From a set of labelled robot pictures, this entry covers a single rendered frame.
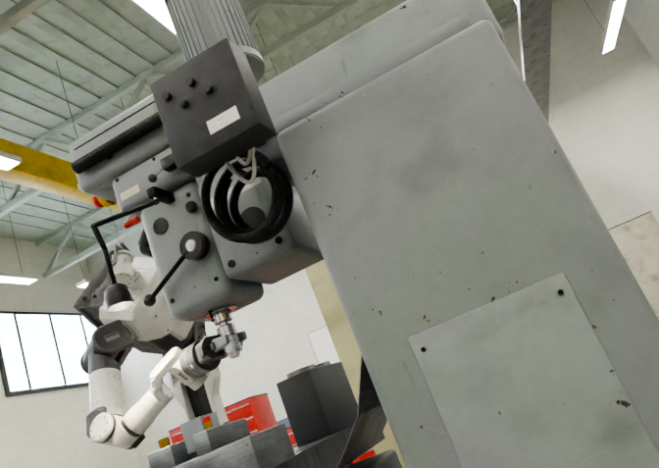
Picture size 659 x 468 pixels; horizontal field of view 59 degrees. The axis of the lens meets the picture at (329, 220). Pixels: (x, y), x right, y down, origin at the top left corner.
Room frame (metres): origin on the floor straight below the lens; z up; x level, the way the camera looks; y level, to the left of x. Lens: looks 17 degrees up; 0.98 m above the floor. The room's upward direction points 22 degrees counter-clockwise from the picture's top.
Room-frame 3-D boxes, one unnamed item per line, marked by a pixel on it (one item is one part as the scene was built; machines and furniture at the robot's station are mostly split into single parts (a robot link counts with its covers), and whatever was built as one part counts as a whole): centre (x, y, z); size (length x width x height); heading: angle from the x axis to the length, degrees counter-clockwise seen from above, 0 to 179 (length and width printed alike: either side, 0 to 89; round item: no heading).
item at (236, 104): (1.05, 0.14, 1.62); 0.20 x 0.09 x 0.21; 75
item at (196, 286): (1.45, 0.34, 1.47); 0.21 x 0.19 x 0.32; 165
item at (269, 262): (1.40, 0.16, 1.47); 0.24 x 0.19 x 0.26; 165
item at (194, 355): (1.51, 0.42, 1.23); 0.13 x 0.12 x 0.10; 140
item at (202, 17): (1.39, 0.10, 2.05); 0.20 x 0.20 x 0.32
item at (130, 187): (1.44, 0.30, 1.68); 0.34 x 0.24 x 0.10; 75
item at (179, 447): (1.24, 0.46, 1.02); 0.15 x 0.06 x 0.04; 163
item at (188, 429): (1.23, 0.40, 1.04); 0.06 x 0.05 x 0.06; 163
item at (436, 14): (1.33, -0.14, 1.66); 0.80 x 0.23 x 0.20; 75
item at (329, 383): (1.83, 0.23, 1.03); 0.22 x 0.12 x 0.20; 158
